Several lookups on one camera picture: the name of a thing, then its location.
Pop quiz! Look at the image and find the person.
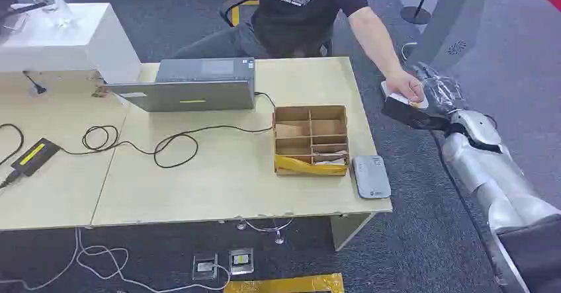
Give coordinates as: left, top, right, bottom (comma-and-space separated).
173, 0, 426, 103

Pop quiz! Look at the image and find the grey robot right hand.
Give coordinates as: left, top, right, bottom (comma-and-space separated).
411, 62, 466, 118

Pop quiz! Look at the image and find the grey card reader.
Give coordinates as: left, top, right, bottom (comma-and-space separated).
351, 155, 392, 200

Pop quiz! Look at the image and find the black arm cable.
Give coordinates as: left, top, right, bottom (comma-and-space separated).
431, 130, 501, 283

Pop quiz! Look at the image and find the clear cable under desk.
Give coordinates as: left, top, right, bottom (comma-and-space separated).
236, 218, 294, 245

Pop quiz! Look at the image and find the black stanchion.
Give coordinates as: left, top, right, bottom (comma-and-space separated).
400, 0, 438, 25

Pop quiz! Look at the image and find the white pedestal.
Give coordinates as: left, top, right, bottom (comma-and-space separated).
0, 3, 142, 85

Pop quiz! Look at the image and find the desk leg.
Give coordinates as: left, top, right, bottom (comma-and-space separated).
329, 212, 377, 251

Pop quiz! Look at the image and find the black laptop power cable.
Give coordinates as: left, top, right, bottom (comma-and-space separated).
59, 91, 276, 169

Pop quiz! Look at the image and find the grey kiosk stand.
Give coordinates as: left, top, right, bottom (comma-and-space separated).
380, 0, 513, 110

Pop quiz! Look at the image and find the black power adapter yellow label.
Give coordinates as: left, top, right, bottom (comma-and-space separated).
11, 138, 62, 177

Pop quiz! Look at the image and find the black mains plug cable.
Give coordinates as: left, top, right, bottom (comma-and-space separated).
0, 169, 22, 190

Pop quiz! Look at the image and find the black yellow chair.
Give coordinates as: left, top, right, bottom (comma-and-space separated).
219, 0, 260, 28

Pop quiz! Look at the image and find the chrome curved tube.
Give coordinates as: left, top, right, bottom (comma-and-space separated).
400, 41, 418, 62

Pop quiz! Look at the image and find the white floor cable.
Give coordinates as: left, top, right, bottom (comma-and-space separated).
0, 228, 231, 293

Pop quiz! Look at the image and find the wooden card box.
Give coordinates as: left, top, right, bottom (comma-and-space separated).
272, 105, 350, 177

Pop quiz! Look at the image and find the grey laptop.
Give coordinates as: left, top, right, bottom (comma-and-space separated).
105, 57, 257, 113

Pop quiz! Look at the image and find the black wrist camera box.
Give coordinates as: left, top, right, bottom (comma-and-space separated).
381, 97, 453, 132

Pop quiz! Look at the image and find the person's left hand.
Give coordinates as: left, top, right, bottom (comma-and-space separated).
385, 69, 425, 103

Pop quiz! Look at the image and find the black plug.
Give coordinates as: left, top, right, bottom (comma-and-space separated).
22, 71, 47, 95

